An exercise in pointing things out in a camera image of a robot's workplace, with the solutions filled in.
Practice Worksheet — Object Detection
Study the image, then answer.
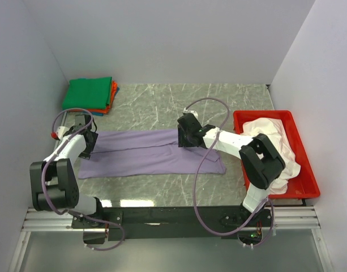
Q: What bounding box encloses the black base beam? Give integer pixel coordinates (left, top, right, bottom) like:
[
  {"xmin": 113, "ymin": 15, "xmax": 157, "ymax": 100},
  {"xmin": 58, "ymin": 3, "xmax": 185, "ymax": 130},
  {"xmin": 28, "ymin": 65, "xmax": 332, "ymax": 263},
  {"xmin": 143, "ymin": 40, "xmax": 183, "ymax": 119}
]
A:
[{"xmin": 71, "ymin": 206, "xmax": 273, "ymax": 245}]

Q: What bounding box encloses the white t shirt in bin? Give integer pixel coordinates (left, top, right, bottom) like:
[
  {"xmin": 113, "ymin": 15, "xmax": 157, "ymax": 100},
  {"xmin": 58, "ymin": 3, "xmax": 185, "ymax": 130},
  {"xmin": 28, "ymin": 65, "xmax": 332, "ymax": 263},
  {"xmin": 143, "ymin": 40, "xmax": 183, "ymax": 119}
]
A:
[{"xmin": 242, "ymin": 117, "xmax": 301, "ymax": 194}]

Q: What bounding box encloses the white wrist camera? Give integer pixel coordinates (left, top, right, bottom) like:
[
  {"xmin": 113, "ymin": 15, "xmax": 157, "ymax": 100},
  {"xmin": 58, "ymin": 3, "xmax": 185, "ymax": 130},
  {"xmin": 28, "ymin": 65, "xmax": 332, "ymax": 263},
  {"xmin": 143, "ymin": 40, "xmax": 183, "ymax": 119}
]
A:
[
  {"xmin": 182, "ymin": 108, "xmax": 198, "ymax": 119},
  {"xmin": 50, "ymin": 126, "xmax": 68, "ymax": 141}
]

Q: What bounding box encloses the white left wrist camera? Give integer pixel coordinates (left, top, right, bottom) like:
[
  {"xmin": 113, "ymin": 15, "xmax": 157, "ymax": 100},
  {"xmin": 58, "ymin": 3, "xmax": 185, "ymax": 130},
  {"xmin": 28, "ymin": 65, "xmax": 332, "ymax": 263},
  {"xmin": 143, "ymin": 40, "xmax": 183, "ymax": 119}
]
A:
[{"xmin": 50, "ymin": 126, "xmax": 68, "ymax": 141}]

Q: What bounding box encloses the red plastic bin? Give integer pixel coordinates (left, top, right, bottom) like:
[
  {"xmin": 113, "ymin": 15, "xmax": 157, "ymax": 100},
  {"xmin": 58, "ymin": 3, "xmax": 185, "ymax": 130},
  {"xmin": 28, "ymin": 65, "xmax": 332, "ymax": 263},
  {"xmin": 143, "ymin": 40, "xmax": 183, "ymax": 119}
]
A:
[{"xmin": 233, "ymin": 110, "xmax": 320, "ymax": 199}]

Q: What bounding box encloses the orange folded t shirt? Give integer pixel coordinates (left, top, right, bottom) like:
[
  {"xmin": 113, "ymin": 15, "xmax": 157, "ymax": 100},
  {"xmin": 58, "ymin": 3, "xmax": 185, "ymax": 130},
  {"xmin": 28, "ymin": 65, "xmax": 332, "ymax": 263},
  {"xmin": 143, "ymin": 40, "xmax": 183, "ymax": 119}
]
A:
[{"xmin": 68, "ymin": 80, "xmax": 118, "ymax": 115}]

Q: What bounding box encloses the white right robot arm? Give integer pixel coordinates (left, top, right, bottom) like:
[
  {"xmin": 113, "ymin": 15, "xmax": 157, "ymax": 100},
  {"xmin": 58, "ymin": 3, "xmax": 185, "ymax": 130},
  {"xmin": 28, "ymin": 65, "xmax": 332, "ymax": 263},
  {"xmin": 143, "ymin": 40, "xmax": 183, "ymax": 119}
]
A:
[{"xmin": 178, "ymin": 113, "xmax": 285, "ymax": 226}]

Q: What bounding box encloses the lavender t shirt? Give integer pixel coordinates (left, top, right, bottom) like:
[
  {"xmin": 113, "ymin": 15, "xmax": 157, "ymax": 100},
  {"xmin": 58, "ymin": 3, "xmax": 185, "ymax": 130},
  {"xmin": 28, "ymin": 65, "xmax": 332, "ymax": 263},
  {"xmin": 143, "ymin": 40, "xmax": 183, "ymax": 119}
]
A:
[{"xmin": 78, "ymin": 129, "xmax": 226, "ymax": 179}]

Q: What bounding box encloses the blue folded t shirt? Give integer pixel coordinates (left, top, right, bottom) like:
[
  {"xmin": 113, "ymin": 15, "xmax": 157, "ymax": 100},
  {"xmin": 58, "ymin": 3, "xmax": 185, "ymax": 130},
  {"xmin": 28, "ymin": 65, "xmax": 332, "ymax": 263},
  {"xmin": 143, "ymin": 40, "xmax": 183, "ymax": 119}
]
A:
[{"xmin": 89, "ymin": 82, "xmax": 119, "ymax": 116}]

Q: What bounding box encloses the green folded t shirt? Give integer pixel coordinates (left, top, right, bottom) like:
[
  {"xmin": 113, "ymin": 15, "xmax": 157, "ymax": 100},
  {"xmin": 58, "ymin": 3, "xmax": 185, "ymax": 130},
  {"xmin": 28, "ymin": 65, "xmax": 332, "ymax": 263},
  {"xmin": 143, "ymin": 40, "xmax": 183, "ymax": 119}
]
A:
[{"xmin": 62, "ymin": 76, "xmax": 113, "ymax": 111}]

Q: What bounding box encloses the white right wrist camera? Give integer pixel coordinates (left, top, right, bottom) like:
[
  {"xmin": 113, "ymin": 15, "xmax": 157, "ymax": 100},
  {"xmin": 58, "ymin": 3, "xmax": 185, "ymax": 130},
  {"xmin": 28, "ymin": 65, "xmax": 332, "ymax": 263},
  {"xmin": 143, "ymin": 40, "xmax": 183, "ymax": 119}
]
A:
[{"xmin": 182, "ymin": 108, "xmax": 198, "ymax": 119}]

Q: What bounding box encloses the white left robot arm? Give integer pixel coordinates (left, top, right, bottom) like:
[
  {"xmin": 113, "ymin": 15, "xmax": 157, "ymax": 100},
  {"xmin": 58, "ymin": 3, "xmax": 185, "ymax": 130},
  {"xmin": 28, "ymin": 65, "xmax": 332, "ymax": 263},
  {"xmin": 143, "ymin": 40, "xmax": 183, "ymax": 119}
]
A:
[{"xmin": 29, "ymin": 113, "xmax": 105, "ymax": 228}]

